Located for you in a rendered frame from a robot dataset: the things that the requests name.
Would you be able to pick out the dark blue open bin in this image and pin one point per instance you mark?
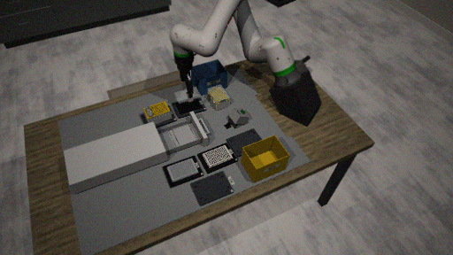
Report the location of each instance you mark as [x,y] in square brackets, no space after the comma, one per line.
[208,75]

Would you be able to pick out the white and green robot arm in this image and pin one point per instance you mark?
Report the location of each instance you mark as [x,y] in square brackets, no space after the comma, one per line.
[272,50]

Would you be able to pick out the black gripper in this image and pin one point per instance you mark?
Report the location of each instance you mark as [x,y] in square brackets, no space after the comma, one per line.
[187,81]

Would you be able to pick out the yellow bin with label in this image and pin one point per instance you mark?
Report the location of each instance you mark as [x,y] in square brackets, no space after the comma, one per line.
[264,158]

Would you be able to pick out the grey bench mat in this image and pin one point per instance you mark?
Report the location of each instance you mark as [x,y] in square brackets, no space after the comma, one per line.
[130,206]

